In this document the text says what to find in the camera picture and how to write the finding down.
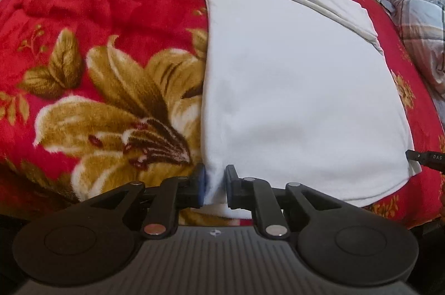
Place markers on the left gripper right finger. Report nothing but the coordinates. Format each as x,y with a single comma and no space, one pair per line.
341,242

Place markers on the red floral blanket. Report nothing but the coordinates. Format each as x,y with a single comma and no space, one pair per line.
96,93

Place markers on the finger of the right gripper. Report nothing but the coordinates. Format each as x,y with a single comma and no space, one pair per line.
416,156

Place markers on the plaid quilt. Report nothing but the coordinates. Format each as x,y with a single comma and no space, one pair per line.
420,24

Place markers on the white shirt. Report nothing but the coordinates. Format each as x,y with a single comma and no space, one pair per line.
299,91

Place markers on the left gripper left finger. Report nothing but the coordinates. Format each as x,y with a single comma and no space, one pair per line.
97,238

